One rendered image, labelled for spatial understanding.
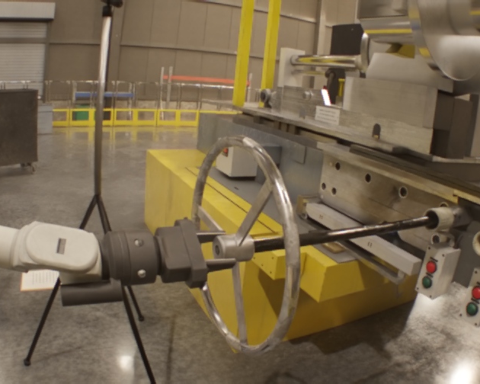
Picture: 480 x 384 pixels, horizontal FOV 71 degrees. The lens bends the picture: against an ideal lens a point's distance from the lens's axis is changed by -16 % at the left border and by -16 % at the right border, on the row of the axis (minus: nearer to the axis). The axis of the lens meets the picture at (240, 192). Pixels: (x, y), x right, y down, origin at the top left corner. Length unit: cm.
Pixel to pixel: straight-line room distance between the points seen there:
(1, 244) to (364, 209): 125
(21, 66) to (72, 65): 173
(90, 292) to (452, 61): 97
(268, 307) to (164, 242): 114
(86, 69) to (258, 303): 1233
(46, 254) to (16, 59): 1305
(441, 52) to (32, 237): 96
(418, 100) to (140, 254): 98
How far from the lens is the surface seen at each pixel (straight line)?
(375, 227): 87
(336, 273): 137
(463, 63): 113
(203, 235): 67
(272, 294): 169
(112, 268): 59
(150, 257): 59
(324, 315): 197
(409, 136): 147
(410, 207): 135
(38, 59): 1348
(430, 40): 99
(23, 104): 450
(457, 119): 144
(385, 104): 137
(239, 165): 219
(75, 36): 1355
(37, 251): 57
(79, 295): 59
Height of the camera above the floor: 114
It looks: 16 degrees down
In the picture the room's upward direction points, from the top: 6 degrees clockwise
